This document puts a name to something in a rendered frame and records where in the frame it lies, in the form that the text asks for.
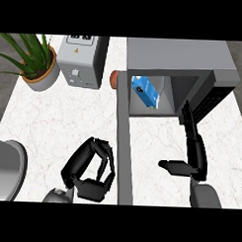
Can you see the grey round appliance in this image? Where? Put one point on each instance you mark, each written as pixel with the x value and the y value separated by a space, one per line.
pixel 7 170

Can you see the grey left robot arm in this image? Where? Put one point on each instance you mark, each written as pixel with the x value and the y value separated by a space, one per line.
pixel 57 196

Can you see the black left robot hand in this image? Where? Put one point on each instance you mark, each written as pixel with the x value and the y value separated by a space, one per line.
pixel 87 187

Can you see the grey microwave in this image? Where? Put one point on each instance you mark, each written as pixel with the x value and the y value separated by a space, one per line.
pixel 187 67

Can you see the blue milk carton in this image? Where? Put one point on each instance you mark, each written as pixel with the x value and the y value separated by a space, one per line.
pixel 145 91

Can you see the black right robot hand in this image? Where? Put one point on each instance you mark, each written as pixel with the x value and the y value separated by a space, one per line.
pixel 197 155

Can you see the green potted plant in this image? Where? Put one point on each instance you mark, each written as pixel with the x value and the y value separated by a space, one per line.
pixel 34 62

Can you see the grey toaster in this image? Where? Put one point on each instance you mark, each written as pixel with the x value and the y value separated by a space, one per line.
pixel 83 60

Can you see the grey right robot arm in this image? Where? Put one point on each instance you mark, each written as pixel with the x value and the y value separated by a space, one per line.
pixel 204 196

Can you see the brown round object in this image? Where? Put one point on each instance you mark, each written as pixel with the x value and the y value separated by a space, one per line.
pixel 113 79

